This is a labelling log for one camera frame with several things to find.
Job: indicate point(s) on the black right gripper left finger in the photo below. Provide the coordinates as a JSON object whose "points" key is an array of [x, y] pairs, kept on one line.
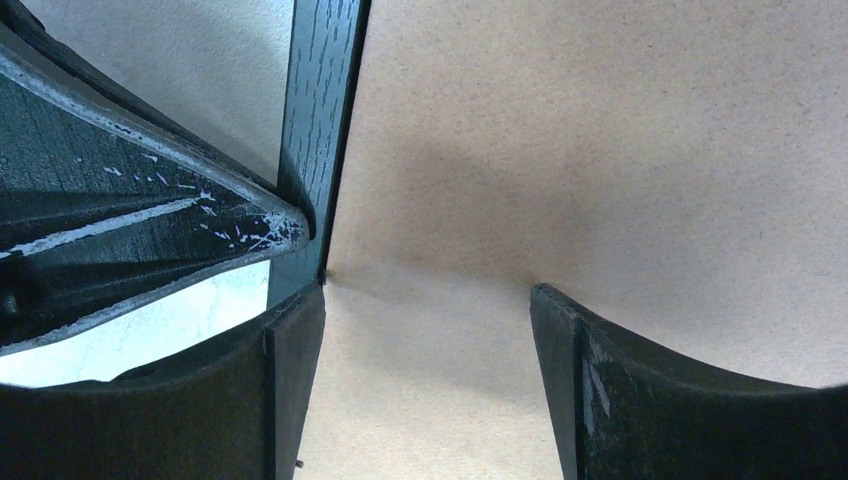
{"points": [[231, 407]]}

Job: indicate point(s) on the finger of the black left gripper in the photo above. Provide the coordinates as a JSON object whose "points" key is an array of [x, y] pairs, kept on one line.
{"points": [[103, 212], [26, 26]]}

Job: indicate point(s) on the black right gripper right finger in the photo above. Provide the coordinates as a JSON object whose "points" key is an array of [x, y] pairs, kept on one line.
{"points": [[625, 407]]}

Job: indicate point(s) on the brown frame backing board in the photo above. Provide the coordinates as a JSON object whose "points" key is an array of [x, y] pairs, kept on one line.
{"points": [[679, 167]]}

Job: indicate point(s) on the black picture frame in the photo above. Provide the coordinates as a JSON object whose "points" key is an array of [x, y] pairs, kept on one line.
{"points": [[326, 47]]}

